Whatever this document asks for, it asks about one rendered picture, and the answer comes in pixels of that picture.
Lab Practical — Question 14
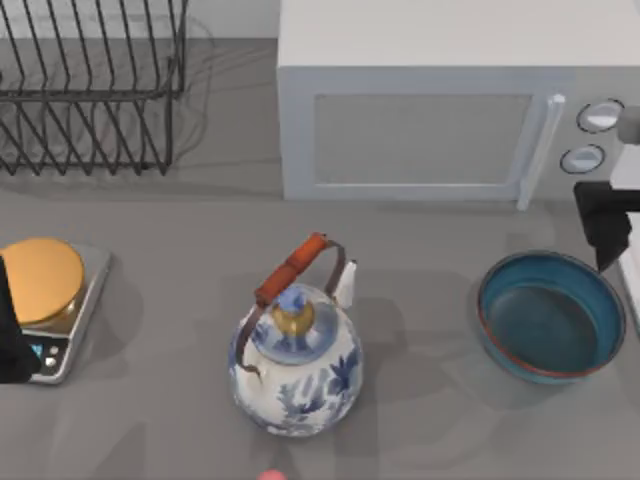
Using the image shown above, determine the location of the small microwave knob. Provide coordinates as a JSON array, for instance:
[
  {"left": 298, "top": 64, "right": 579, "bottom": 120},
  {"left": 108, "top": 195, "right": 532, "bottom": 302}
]
[{"left": 559, "top": 144, "right": 607, "bottom": 176}]

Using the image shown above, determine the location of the blue bowl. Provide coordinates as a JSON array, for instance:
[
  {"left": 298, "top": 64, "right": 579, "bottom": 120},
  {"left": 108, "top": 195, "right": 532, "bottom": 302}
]
[{"left": 476, "top": 249, "right": 628, "bottom": 385}]

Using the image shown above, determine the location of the large microwave knob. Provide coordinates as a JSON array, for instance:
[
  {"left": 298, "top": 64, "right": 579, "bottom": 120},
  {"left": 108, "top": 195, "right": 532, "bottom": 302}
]
[{"left": 575, "top": 98, "right": 626, "bottom": 134}]

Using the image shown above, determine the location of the microwave oven door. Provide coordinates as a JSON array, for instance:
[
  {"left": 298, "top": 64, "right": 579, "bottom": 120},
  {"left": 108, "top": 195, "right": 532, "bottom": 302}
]
[{"left": 278, "top": 67, "right": 576, "bottom": 202}]

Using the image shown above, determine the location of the pale microwave oven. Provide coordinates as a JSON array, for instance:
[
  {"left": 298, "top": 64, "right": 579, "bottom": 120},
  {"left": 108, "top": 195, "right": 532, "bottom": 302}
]
[{"left": 276, "top": 0, "right": 640, "bottom": 212}]

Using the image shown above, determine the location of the blue and white teapot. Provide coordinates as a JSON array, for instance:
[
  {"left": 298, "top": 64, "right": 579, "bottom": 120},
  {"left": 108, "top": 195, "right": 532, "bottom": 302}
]
[{"left": 228, "top": 231, "right": 365, "bottom": 439}]

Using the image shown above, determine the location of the silver kitchen scale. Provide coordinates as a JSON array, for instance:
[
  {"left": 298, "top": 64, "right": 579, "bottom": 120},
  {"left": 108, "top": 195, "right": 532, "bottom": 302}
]
[{"left": 14, "top": 242, "right": 113, "bottom": 386}]

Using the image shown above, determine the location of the round orange scale plate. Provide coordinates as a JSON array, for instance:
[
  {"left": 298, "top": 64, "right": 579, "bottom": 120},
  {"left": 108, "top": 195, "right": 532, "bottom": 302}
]
[{"left": 0, "top": 237, "right": 86, "bottom": 331}]

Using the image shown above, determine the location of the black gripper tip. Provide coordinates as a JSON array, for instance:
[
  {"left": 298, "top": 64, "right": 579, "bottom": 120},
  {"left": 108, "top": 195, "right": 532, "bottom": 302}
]
[{"left": 0, "top": 253, "right": 42, "bottom": 385}]

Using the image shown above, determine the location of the pale microwave door handle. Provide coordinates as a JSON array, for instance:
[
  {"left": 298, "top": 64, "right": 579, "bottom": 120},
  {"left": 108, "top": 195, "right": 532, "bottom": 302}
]
[{"left": 516, "top": 93, "right": 567, "bottom": 212}]

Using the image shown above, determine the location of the black wire dish rack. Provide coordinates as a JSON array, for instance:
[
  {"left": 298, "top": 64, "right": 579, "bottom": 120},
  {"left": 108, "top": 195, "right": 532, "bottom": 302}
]
[{"left": 0, "top": 0, "right": 191, "bottom": 177}]

